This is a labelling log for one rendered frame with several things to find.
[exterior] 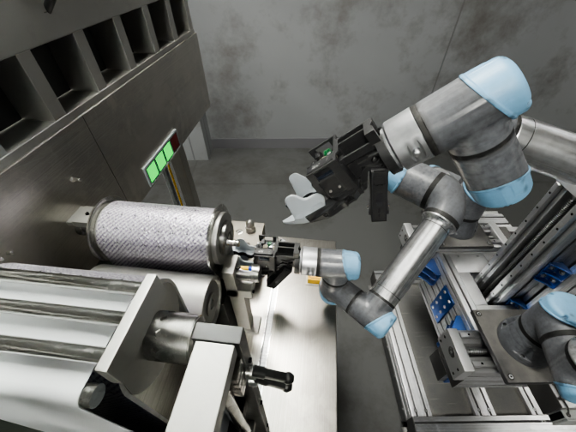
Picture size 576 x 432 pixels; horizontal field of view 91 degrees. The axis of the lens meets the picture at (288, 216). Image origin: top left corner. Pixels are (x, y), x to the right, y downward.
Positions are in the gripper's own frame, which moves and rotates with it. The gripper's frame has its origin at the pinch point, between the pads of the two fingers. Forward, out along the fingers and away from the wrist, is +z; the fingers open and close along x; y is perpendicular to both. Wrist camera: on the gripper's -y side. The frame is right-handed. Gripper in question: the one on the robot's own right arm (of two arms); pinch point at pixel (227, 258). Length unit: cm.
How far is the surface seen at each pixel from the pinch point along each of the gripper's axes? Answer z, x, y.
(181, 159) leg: 46, -71, -18
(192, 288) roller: -0.1, 18.1, 14.5
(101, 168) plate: 30.0, -7.1, 22.6
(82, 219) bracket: 26.5, 7.7, 20.0
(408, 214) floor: -106, -140, -109
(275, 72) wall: 22, -236, -29
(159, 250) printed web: 8.3, 12.1, 17.6
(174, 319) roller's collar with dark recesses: -5.2, 29.9, 27.6
